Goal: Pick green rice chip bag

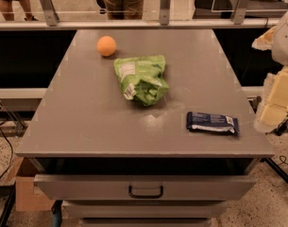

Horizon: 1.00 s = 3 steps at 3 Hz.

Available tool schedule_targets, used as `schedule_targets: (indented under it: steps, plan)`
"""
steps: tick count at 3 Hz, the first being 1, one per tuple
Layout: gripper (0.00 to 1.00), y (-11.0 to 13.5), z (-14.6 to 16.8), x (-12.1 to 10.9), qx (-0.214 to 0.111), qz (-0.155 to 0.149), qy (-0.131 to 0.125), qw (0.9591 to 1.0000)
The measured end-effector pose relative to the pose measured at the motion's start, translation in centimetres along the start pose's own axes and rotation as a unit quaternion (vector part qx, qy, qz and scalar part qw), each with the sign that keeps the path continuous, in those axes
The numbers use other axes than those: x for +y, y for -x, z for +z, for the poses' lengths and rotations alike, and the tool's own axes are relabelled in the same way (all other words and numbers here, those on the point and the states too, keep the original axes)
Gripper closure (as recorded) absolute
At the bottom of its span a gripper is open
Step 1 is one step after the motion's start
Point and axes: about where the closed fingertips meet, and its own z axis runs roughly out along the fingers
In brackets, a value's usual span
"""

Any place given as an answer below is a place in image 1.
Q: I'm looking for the green rice chip bag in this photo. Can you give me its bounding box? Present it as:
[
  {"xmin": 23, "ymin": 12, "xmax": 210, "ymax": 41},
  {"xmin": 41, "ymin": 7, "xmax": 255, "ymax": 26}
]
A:
[{"xmin": 114, "ymin": 55, "xmax": 169, "ymax": 107}]

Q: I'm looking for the black floor cable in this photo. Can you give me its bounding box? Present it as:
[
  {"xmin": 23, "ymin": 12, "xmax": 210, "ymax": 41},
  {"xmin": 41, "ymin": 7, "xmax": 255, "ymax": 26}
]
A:
[{"xmin": 0, "ymin": 101, "xmax": 15, "ymax": 184}]

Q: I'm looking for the black office chair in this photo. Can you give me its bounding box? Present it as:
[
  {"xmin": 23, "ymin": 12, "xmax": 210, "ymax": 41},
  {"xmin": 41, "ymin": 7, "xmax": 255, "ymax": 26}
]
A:
[{"xmin": 193, "ymin": 0, "xmax": 288, "ymax": 24}]

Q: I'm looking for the black drawer handle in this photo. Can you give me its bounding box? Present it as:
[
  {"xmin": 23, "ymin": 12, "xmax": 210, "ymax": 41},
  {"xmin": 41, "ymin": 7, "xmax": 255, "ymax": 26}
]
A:
[{"xmin": 128, "ymin": 185, "xmax": 164, "ymax": 200}]

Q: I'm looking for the grey drawer cabinet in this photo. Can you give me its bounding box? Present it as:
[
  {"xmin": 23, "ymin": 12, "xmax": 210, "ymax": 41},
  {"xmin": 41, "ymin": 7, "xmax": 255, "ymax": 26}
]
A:
[{"xmin": 17, "ymin": 29, "xmax": 273, "ymax": 227}]

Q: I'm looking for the metal guard rail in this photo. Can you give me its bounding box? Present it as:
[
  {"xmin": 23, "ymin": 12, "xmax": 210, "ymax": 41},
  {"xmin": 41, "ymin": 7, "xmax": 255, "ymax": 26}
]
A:
[{"xmin": 0, "ymin": 0, "xmax": 280, "ymax": 32}]

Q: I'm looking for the orange ball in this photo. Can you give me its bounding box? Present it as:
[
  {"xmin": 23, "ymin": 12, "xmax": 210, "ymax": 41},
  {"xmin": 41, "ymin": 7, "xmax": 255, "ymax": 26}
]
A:
[{"xmin": 96, "ymin": 36, "xmax": 116, "ymax": 57}]

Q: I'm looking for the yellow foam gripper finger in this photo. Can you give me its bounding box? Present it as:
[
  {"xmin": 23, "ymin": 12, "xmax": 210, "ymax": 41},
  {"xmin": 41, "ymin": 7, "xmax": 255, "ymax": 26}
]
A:
[
  {"xmin": 252, "ymin": 26, "xmax": 276, "ymax": 51},
  {"xmin": 253, "ymin": 66, "xmax": 288, "ymax": 132}
]

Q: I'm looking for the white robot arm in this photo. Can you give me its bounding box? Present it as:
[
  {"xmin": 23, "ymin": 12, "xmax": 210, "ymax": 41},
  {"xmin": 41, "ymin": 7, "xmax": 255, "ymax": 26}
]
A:
[{"xmin": 252, "ymin": 11, "xmax": 288, "ymax": 132}]

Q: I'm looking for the dark blue snack bar wrapper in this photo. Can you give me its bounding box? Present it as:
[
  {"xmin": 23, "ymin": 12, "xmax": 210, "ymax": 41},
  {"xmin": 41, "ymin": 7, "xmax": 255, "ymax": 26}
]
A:
[{"xmin": 186, "ymin": 112, "xmax": 239, "ymax": 135}]

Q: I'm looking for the cardboard box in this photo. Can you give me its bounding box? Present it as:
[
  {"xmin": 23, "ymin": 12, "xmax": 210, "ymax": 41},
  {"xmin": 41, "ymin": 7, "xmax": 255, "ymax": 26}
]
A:
[{"xmin": 6, "ymin": 156, "xmax": 56, "ymax": 212}]

